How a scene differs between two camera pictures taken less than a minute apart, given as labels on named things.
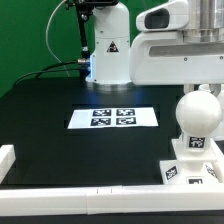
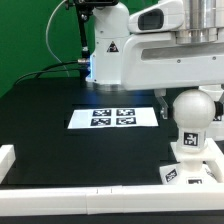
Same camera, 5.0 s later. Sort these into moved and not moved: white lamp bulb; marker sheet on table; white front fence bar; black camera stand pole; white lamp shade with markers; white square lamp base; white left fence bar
Moved: white lamp shade with markers; white lamp bulb; white square lamp base
Not moved: marker sheet on table; white left fence bar; white front fence bar; black camera stand pole
